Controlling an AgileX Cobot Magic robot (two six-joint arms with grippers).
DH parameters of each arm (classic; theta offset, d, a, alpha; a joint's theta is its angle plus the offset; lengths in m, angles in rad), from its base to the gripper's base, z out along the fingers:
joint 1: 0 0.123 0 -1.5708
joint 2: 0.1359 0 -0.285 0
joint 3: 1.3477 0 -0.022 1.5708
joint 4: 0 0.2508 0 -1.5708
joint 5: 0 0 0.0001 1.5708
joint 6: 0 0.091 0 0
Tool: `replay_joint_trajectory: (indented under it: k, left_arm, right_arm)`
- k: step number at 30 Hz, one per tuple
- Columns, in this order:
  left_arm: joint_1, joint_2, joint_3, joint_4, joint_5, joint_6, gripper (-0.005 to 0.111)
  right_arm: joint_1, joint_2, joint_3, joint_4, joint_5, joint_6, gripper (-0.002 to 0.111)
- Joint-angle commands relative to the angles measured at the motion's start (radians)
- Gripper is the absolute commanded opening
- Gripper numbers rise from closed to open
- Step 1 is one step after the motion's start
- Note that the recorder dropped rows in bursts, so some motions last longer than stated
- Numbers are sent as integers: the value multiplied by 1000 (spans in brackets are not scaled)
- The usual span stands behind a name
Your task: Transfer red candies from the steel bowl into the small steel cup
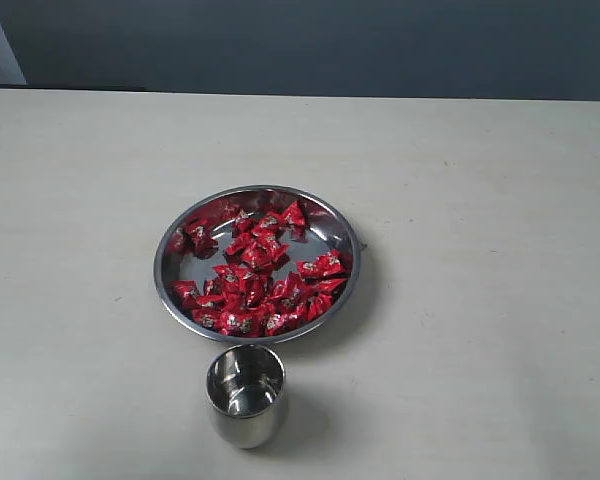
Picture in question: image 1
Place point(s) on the red wrapped candy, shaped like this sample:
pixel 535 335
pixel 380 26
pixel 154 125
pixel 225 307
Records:
pixel 243 222
pixel 186 292
pixel 207 317
pixel 293 217
pixel 281 323
pixel 324 266
pixel 257 258
pixel 270 224
pixel 240 324
pixel 200 235

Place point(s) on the steel cup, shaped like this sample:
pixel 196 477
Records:
pixel 245 387

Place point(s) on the round steel plate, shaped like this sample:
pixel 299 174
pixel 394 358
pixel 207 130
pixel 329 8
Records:
pixel 226 284

